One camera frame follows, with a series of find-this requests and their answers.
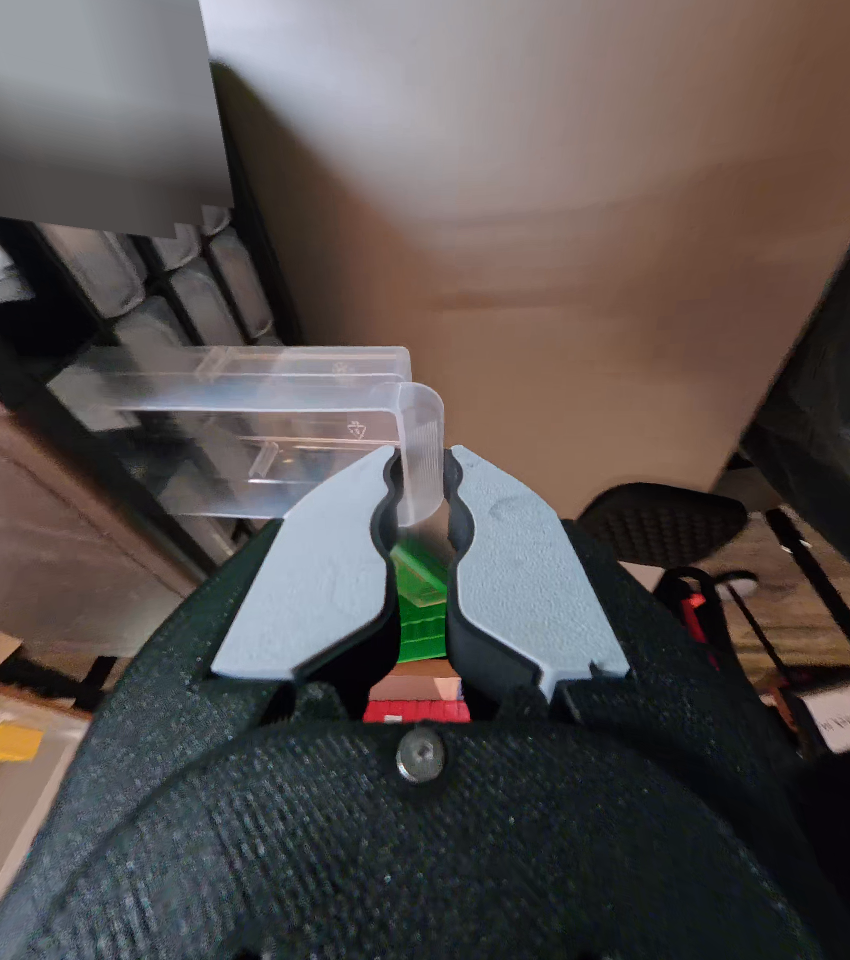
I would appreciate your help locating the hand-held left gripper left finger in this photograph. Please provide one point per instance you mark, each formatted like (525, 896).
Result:
(305, 577)

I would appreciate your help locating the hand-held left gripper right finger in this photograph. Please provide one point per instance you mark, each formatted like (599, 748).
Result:
(530, 585)

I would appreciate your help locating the clear plastic drawer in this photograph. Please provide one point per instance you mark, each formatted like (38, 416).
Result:
(245, 420)

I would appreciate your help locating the green plastic bin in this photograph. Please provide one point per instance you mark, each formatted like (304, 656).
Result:
(417, 600)

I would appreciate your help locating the black mesh office chair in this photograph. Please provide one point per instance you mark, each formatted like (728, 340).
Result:
(657, 517)

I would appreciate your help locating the red box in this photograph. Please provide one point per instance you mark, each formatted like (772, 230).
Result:
(413, 712)

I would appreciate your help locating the large brown cardboard box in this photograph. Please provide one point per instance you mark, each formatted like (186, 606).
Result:
(545, 225)

